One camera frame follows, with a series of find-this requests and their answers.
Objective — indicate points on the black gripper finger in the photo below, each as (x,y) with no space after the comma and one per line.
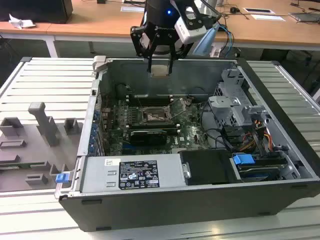
(133,40)
(171,65)

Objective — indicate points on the silver square CPU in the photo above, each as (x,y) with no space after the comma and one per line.
(159,70)

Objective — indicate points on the CPU socket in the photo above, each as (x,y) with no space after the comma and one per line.
(156,117)

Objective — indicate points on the black RAM sticks row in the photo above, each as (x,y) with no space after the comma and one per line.
(160,101)

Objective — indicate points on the wooden desk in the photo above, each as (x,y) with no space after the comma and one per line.
(100,22)

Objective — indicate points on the pale blue teach pendant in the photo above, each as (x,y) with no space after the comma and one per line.
(205,42)

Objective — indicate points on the white pendant holder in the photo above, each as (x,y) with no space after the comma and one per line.
(215,52)

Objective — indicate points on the grey metal drive cage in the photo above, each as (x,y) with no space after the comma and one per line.
(225,105)

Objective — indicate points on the green motherboard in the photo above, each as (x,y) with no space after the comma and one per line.
(192,135)

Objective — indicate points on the black computer mouse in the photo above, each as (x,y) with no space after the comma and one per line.
(234,10)

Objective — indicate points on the black graphics card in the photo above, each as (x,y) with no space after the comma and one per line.
(147,138)

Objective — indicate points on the black computer box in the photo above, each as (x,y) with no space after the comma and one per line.
(37,10)

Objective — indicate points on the white paper sheet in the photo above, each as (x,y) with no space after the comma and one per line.
(267,17)

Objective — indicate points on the black plastic air shroud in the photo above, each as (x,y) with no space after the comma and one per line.
(207,167)

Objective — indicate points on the crumpled white paper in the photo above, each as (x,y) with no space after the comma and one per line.
(20,23)

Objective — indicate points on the blue disk carrier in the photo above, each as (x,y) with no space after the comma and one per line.
(242,158)

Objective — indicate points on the grey power supply unit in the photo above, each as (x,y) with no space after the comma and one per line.
(100,175)

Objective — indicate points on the grey flat tray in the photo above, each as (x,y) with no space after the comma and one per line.
(305,16)

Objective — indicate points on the black open PC case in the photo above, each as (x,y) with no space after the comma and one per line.
(175,207)

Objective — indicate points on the grey parts rack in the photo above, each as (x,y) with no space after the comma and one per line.
(30,145)

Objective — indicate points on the green circuit board strip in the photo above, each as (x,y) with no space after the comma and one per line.
(15,165)

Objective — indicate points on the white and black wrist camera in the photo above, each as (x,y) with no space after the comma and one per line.
(190,30)

